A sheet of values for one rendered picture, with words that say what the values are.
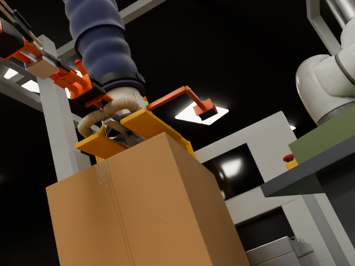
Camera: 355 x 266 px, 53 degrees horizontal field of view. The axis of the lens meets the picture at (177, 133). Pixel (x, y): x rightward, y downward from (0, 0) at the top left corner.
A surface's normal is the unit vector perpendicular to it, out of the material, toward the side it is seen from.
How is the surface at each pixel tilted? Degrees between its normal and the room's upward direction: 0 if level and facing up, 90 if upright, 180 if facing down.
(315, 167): 90
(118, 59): 81
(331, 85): 98
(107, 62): 86
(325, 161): 90
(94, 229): 90
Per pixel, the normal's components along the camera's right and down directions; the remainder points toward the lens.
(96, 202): -0.32, -0.30
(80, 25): -0.54, 0.04
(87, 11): -0.11, -0.25
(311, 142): -0.66, -0.10
